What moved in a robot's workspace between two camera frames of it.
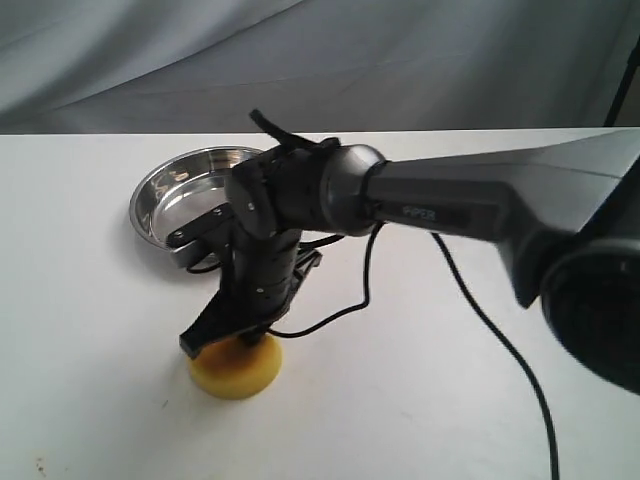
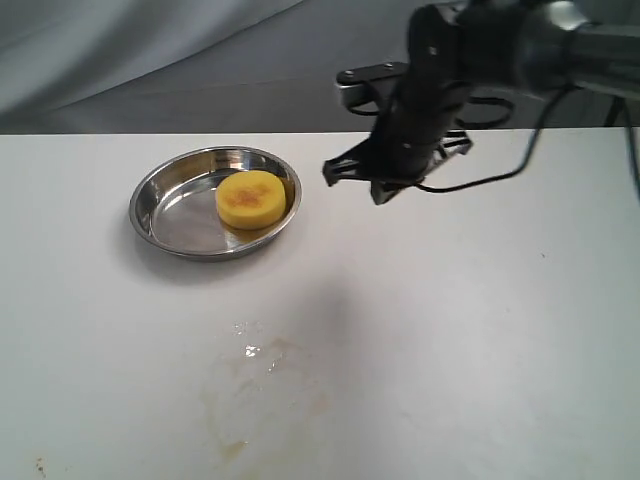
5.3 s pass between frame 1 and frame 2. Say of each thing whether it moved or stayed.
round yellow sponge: moved
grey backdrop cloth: stayed
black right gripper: moved
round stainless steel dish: stayed
